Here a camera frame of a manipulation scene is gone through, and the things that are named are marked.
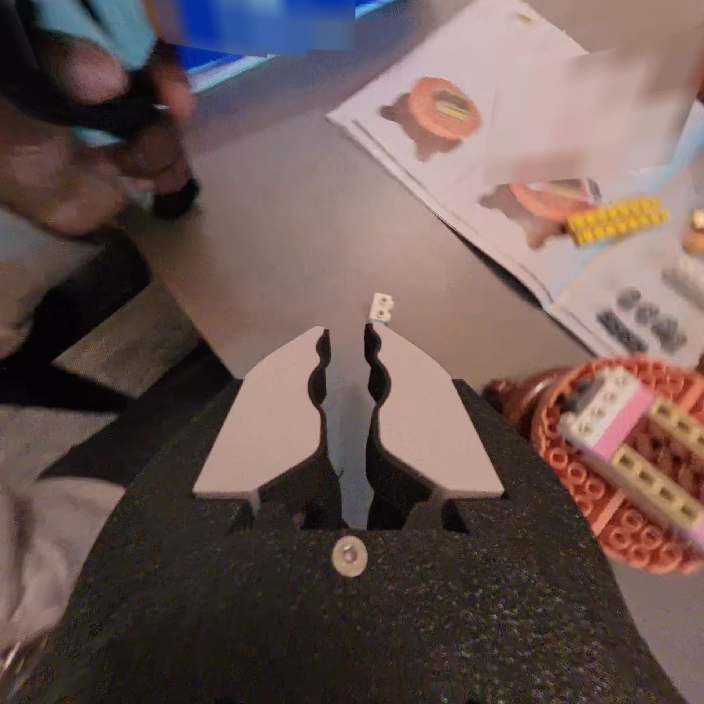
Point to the brick set instruction booklet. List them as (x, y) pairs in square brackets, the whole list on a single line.
[(495, 33)]

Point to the person's left hand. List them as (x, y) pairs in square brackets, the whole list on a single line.
[(44, 176)]

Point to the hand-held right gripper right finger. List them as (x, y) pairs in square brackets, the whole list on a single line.
[(440, 435)]

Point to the small white brick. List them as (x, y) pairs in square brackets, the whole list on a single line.
[(381, 308), (688, 281)]

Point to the brick flowerpot model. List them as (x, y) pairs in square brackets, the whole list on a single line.
[(572, 462)]

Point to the tan curved slope brick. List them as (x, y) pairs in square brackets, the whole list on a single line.
[(695, 220)]

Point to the blue plastic bin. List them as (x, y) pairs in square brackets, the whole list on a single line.
[(226, 72)]

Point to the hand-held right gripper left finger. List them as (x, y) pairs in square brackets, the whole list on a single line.
[(259, 435)]

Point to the small grey brick piece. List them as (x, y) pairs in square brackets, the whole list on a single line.
[(647, 314), (666, 327), (674, 340), (629, 298)]

